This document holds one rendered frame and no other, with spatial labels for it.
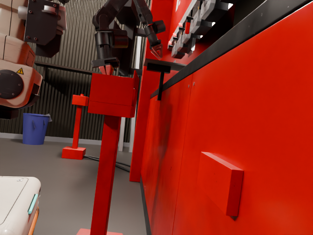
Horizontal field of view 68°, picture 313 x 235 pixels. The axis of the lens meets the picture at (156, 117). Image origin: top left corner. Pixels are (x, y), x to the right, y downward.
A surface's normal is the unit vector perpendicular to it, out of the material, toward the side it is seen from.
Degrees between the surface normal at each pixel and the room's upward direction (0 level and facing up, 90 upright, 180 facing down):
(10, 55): 90
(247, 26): 90
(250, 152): 90
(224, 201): 90
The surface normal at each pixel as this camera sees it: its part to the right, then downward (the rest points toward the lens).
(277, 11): -0.99, -0.12
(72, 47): 0.34, 0.06
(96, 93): 0.00, 0.01
